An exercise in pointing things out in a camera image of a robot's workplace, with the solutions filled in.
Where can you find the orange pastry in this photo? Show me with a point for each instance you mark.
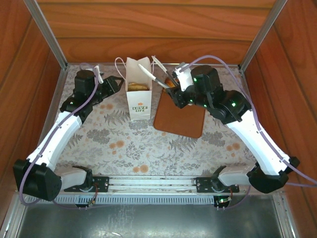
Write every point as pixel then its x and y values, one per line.
pixel 143 87

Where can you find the metal tongs with cream tips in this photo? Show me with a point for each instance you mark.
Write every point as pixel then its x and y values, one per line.
pixel 147 72

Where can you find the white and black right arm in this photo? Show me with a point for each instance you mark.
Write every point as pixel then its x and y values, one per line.
pixel 257 143

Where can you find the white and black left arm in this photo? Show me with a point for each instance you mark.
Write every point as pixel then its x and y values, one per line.
pixel 57 138

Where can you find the brown square board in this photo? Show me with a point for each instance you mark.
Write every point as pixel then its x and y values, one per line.
pixel 178 119

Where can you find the floral patterned tablecloth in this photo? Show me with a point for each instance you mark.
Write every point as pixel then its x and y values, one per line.
pixel 148 153

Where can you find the small green-lit circuit board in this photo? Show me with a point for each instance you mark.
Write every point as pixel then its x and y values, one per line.
pixel 223 200

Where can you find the shiny steel sheet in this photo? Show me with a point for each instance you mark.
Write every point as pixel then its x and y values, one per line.
pixel 148 221

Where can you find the aluminium frame post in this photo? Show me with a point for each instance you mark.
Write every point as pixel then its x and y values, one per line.
pixel 262 34
pixel 47 34

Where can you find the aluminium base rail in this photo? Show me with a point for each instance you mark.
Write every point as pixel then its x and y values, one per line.
pixel 151 182

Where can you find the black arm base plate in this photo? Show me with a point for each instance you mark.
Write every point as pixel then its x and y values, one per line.
pixel 101 184
pixel 204 184

